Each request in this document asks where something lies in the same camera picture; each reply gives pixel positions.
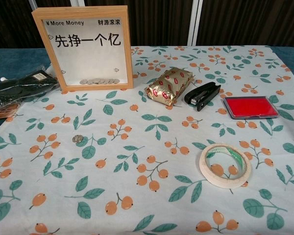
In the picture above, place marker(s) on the white partition post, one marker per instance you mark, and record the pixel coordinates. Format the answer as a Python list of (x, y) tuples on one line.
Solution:
[(194, 22)]

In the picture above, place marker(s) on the wooden box with label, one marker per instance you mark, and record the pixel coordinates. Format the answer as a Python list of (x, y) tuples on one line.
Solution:
[(55, 73)]

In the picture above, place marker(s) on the silver coin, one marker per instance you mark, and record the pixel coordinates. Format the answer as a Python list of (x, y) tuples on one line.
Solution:
[(77, 138)]

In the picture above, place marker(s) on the gold foil packet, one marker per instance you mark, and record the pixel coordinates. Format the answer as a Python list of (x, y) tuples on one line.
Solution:
[(169, 86)]

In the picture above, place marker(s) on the red ink pad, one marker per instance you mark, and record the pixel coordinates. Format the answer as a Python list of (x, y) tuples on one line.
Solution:
[(250, 106)]

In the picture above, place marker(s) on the beige masking tape roll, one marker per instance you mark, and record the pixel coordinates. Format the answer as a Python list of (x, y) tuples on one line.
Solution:
[(205, 171)]

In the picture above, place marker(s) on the black stapler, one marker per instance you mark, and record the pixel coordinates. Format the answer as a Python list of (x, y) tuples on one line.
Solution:
[(205, 94)]

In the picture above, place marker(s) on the brown rubber band bundle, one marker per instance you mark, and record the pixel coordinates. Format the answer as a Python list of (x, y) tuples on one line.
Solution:
[(5, 112)]

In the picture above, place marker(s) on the floral print tablecloth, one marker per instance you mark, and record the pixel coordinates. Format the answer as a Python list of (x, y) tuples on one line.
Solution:
[(147, 195)]

